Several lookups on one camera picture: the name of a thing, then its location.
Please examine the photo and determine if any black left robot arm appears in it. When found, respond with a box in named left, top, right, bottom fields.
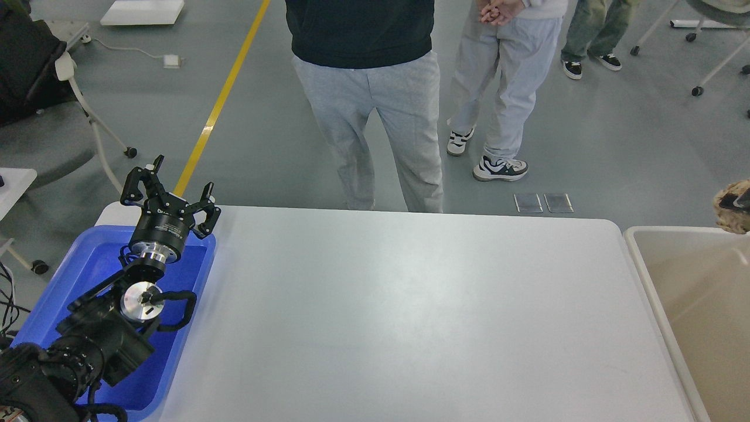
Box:
left=2, top=156, right=221, bottom=421

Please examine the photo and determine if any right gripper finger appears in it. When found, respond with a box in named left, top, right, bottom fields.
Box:
left=720, top=189, right=749, bottom=213

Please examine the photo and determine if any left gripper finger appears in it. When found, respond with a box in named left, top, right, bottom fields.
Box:
left=186, top=182, right=221, bottom=239
left=120, top=155, right=167, bottom=207

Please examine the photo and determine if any right metal floor plate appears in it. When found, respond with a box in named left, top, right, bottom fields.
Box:
left=544, top=193, right=574, bottom=213

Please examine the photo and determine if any white power adapter with cable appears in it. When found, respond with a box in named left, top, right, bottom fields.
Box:
left=80, top=35, right=183, bottom=69

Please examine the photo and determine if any grey office chair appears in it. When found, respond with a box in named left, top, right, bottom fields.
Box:
left=2, top=1, right=122, bottom=190

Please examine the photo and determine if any blue plastic bin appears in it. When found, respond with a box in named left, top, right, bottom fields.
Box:
left=2, top=226, right=216, bottom=421

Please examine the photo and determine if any metal floor plate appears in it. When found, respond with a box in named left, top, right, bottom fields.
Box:
left=544, top=193, right=574, bottom=213
left=513, top=193, right=544, bottom=213

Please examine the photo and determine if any white side table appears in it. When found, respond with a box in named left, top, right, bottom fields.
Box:
left=0, top=168, right=50, bottom=275

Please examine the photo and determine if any white flat board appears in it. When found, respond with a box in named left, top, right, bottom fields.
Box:
left=100, top=1, right=185, bottom=26

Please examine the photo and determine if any black cable bundle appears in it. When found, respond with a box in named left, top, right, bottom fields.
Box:
left=0, top=261, right=31, bottom=346

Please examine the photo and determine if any person in dark top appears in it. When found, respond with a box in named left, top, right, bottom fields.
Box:
left=285, top=1, right=443, bottom=213

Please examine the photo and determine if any person in light clothes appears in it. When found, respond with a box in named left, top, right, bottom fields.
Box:
left=446, top=1, right=568, bottom=181

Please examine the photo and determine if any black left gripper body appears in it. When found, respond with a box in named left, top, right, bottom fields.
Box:
left=128, top=199, right=190, bottom=264

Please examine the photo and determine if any left metal floor plate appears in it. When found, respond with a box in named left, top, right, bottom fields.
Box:
left=513, top=193, right=544, bottom=213

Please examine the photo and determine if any beige plastic bin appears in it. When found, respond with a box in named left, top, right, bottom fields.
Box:
left=624, top=226, right=749, bottom=421

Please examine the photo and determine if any white rolling chair base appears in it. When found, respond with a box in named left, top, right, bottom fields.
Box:
left=624, top=1, right=748, bottom=130

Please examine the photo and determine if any person in green jeans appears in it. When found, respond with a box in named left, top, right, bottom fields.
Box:
left=561, top=1, right=641, bottom=80

